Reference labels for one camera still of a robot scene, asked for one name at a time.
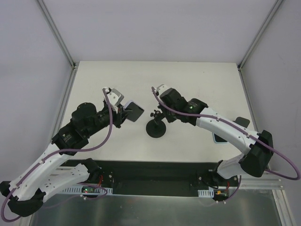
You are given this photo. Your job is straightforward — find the right aluminium frame post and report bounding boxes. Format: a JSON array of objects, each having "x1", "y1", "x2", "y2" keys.
[{"x1": 237, "y1": 0, "x2": 284, "y2": 70}]

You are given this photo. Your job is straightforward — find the blue case smartphone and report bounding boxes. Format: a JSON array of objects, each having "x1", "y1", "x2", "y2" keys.
[{"x1": 213, "y1": 133, "x2": 228, "y2": 144}]

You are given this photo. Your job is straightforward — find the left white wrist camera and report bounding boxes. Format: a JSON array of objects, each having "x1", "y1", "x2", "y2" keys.
[{"x1": 103, "y1": 87, "x2": 124, "y2": 113}]

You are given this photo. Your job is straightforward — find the white cable duct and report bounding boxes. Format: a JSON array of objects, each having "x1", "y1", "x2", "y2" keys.
[
  {"x1": 198, "y1": 188, "x2": 214, "y2": 198},
  {"x1": 60, "y1": 185, "x2": 113, "y2": 195}
]

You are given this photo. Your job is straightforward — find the right white cable duct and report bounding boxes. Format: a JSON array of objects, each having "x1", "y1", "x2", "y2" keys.
[{"x1": 198, "y1": 188, "x2": 214, "y2": 198}]

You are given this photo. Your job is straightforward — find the black phone stand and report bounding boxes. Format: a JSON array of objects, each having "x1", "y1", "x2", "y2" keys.
[{"x1": 146, "y1": 110, "x2": 166, "y2": 138}]

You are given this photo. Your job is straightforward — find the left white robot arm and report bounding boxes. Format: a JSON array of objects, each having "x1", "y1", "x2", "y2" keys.
[{"x1": 0, "y1": 101, "x2": 144, "y2": 223}]

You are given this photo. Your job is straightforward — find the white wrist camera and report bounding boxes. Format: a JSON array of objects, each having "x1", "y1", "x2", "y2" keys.
[
  {"x1": 156, "y1": 84, "x2": 170, "y2": 96},
  {"x1": 103, "y1": 87, "x2": 124, "y2": 113}
]

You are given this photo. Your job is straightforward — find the brown base phone stand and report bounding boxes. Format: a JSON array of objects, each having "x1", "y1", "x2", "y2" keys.
[{"x1": 233, "y1": 117, "x2": 250, "y2": 128}]

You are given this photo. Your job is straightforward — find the purple case smartphone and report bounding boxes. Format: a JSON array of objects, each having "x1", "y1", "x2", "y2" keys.
[{"x1": 124, "y1": 100, "x2": 144, "y2": 122}]

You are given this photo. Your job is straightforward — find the left aluminium frame post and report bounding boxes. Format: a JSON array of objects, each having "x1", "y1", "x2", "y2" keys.
[{"x1": 36, "y1": 0, "x2": 79, "y2": 69}]

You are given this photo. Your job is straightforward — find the purple cable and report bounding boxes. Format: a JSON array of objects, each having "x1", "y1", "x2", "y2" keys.
[
  {"x1": 151, "y1": 86, "x2": 301, "y2": 181},
  {"x1": 0, "y1": 89, "x2": 113, "y2": 222}
]

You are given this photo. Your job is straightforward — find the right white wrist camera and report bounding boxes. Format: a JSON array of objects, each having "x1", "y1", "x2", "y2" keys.
[{"x1": 156, "y1": 84, "x2": 170, "y2": 96}]

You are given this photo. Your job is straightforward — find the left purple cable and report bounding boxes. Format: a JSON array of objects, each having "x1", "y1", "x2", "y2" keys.
[{"x1": 0, "y1": 89, "x2": 113, "y2": 222}]

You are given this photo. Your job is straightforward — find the left white cable duct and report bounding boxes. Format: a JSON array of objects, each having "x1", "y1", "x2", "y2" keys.
[{"x1": 60, "y1": 185, "x2": 113, "y2": 195}]

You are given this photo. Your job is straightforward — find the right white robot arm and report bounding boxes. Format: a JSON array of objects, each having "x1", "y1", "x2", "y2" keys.
[{"x1": 156, "y1": 86, "x2": 273, "y2": 186}]

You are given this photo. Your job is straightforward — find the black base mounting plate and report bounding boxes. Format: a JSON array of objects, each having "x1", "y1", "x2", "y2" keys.
[{"x1": 70, "y1": 160, "x2": 243, "y2": 196}]

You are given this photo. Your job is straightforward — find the aluminium frame post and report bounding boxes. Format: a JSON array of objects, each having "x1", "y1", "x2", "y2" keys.
[
  {"x1": 237, "y1": 0, "x2": 284, "y2": 70},
  {"x1": 36, "y1": 0, "x2": 79, "y2": 69}
]

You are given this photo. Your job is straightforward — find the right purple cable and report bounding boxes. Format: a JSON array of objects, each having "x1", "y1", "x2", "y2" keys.
[{"x1": 151, "y1": 86, "x2": 301, "y2": 181}]

